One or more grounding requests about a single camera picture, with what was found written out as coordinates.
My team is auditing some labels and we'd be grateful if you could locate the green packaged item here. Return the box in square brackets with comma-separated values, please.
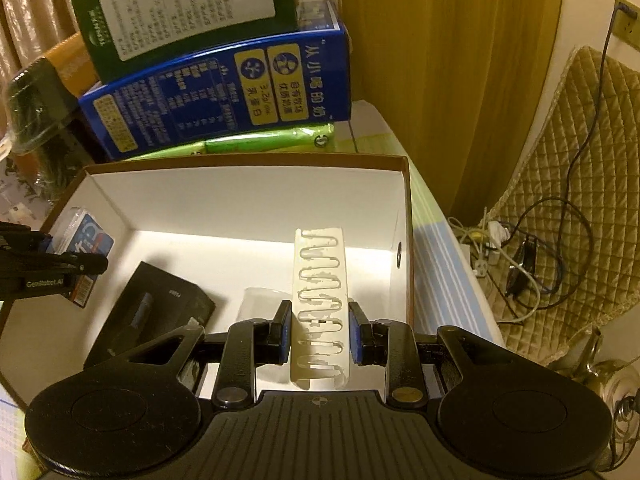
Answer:
[129, 124, 335, 160]

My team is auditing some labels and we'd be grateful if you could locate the clear floss pick box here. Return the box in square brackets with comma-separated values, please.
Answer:
[45, 206, 116, 309]

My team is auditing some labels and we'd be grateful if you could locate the dark green glass jar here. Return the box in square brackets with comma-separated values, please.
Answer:
[4, 56, 94, 203]

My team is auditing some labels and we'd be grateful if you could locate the green Terun box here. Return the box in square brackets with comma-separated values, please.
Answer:
[72, 0, 298, 84]

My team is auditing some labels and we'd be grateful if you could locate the white cutout paper box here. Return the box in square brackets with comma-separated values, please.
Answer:
[290, 228, 350, 390]

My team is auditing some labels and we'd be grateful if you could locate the black Flyco shaver box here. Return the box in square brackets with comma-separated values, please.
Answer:
[84, 262, 216, 368]

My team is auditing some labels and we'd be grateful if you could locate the beige curtain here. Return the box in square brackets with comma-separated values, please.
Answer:
[1, 0, 99, 96]

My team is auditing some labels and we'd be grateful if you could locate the wall power socket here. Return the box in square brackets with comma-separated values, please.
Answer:
[613, 0, 640, 51]

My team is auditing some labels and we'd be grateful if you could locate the blue milk carton box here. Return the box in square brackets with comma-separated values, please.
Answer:
[79, 1, 352, 160]

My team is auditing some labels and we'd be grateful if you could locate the brown cardboard box white inside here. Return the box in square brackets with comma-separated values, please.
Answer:
[1, 154, 413, 406]

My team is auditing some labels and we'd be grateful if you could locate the quilted beige chair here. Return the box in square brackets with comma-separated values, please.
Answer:
[483, 46, 639, 365]

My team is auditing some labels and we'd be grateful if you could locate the white power strip with plugs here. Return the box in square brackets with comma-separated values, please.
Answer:
[447, 216, 542, 323]

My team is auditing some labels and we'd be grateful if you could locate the black power cable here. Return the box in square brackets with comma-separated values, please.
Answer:
[504, 3, 632, 311]

